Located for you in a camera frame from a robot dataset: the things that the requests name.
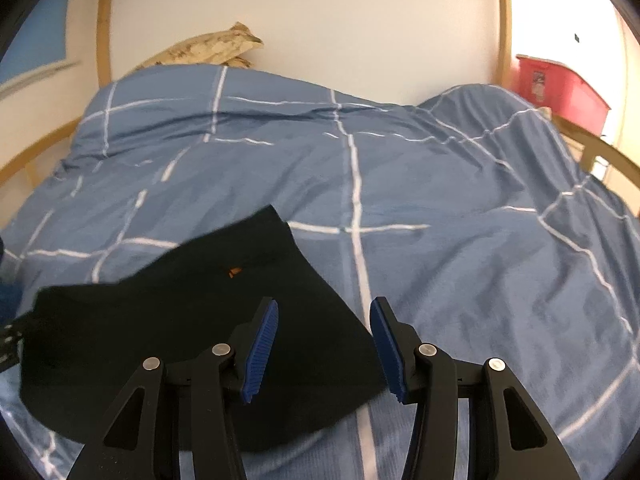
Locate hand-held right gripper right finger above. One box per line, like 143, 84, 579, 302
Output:
369, 296, 582, 480

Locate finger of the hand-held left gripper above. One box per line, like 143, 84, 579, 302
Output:
0, 324, 26, 367

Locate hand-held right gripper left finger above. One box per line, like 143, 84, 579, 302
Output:
66, 296, 280, 480

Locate black pants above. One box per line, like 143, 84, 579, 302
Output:
16, 204, 387, 453

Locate blue checked duvet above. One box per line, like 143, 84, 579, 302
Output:
0, 64, 640, 480

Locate beige patterned pillow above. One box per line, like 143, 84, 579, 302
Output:
131, 21, 265, 70

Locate red storage box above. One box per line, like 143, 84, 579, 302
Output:
516, 54, 612, 137

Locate wooden bed frame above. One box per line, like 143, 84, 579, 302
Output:
0, 0, 640, 201

